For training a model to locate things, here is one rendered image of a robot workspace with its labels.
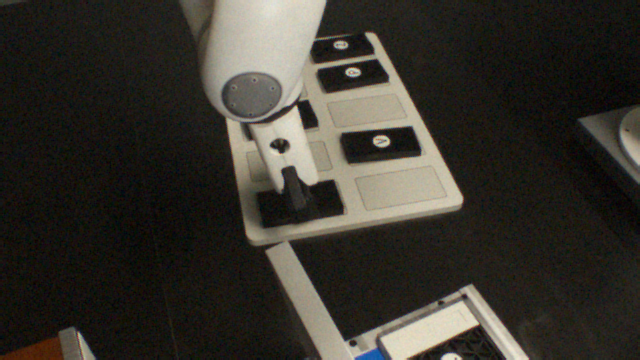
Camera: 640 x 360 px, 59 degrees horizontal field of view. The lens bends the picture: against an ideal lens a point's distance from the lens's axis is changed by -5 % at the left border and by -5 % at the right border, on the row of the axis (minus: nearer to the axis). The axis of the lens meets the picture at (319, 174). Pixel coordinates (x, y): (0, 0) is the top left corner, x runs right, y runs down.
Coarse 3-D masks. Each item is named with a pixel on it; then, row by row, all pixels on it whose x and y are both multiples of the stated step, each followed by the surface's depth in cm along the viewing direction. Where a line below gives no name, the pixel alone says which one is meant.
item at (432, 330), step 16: (464, 304) 60; (432, 320) 59; (448, 320) 59; (464, 320) 59; (384, 336) 57; (400, 336) 57; (416, 336) 58; (432, 336) 58; (448, 336) 57; (384, 352) 57; (400, 352) 56; (416, 352) 56
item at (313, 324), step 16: (272, 256) 42; (288, 256) 42; (288, 272) 41; (304, 272) 41; (288, 288) 40; (304, 288) 40; (288, 304) 45; (304, 304) 39; (320, 304) 39; (304, 320) 39; (320, 320) 39; (304, 336) 44; (320, 336) 38; (336, 336) 38; (320, 352) 37; (336, 352) 37
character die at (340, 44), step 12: (348, 36) 97; (360, 36) 98; (312, 48) 94; (324, 48) 95; (336, 48) 95; (348, 48) 95; (360, 48) 95; (372, 48) 95; (324, 60) 93; (336, 60) 94
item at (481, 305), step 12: (468, 288) 62; (444, 300) 62; (480, 300) 61; (420, 312) 61; (480, 312) 60; (492, 312) 60; (384, 324) 60; (396, 324) 60; (492, 324) 59; (360, 336) 59; (372, 336) 59; (504, 336) 58; (360, 348) 58; (516, 348) 57
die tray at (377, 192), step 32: (320, 64) 93; (384, 64) 93; (320, 96) 88; (352, 96) 88; (384, 96) 88; (320, 128) 83; (352, 128) 83; (416, 128) 83; (256, 160) 78; (320, 160) 78; (384, 160) 78; (416, 160) 78; (352, 192) 74; (384, 192) 74; (416, 192) 74; (448, 192) 74; (256, 224) 70; (288, 224) 70; (320, 224) 70; (352, 224) 71
